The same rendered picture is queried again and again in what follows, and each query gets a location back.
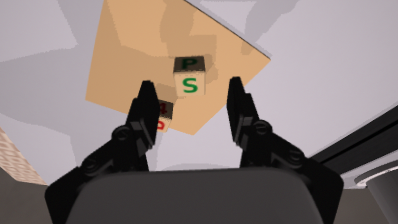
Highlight wooden letter block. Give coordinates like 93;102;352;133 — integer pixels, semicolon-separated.
173;56;206;97
157;99;174;133

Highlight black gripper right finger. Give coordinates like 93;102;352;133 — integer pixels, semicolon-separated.
226;76;344;224

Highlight tan flat mat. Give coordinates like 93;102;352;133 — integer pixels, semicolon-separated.
85;0;271;135

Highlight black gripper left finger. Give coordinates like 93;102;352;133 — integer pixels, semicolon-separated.
44;80;160;224

